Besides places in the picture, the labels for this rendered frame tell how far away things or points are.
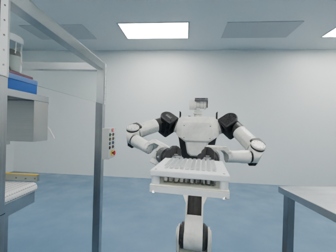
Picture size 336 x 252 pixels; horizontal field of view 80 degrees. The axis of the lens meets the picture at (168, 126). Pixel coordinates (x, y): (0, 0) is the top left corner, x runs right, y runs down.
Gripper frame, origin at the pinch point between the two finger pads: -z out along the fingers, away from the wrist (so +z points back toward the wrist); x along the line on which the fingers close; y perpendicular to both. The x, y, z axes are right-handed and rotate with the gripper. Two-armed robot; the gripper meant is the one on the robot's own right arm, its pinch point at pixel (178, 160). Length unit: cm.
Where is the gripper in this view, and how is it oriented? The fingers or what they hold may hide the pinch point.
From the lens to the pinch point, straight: 86.9
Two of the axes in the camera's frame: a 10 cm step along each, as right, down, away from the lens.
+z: -3.7, 0.1, 9.3
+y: -9.3, -0.4, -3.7
